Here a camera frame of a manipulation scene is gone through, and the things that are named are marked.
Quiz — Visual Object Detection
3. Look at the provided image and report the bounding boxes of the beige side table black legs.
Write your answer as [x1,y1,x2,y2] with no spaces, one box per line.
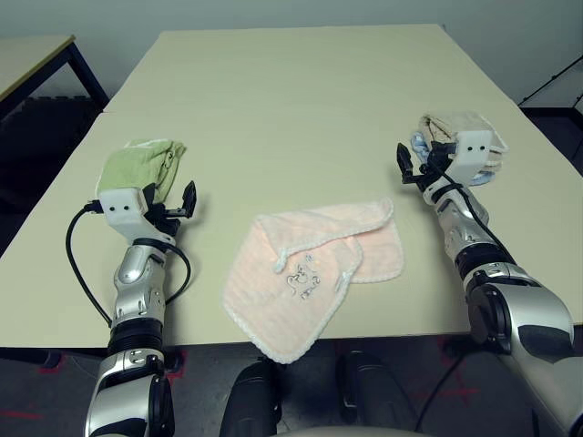
[0,34,110,119]

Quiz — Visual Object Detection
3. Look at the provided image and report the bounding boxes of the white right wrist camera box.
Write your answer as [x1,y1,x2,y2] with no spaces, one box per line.
[448,130,496,187]

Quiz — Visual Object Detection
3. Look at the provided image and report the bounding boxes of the grey robot leg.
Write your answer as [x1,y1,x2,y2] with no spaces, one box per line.
[335,350,418,437]
[220,357,281,437]

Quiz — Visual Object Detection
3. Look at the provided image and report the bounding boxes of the black left wrist camera cable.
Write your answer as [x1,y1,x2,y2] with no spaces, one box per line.
[65,199,192,329]

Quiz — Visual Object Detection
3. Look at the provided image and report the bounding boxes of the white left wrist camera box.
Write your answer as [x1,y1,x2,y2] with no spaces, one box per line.
[97,186,177,245]

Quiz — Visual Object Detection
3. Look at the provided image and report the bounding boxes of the green folded towel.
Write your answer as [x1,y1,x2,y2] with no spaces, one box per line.
[96,138,189,204]

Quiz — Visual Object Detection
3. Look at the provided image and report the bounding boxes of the light blue folded towel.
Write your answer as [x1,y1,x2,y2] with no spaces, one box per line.
[411,130,498,188]

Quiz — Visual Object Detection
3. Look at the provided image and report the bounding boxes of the grey robot right leg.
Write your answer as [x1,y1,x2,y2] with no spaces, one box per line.
[335,350,418,437]

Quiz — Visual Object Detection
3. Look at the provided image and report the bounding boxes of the beige folded towel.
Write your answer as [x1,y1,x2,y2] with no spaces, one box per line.
[417,111,509,177]

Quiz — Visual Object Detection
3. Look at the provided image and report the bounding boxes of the black metal stand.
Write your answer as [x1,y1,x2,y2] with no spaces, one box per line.
[518,58,583,110]

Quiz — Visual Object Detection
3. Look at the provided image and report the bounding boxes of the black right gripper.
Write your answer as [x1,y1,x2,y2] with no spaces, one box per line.
[396,142,445,190]

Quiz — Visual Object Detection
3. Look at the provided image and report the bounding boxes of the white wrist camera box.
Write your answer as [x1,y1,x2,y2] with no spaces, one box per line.
[97,186,177,245]
[448,130,496,187]

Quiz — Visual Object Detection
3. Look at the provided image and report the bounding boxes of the grey robot left leg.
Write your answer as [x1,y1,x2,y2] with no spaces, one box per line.
[220,357,281,437]

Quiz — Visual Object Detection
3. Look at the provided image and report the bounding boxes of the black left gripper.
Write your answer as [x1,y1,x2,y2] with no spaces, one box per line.
[143,180,198,237]

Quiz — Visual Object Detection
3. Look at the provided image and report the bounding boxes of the pink towel with white trim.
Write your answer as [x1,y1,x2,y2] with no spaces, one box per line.
[221,196,405,365]

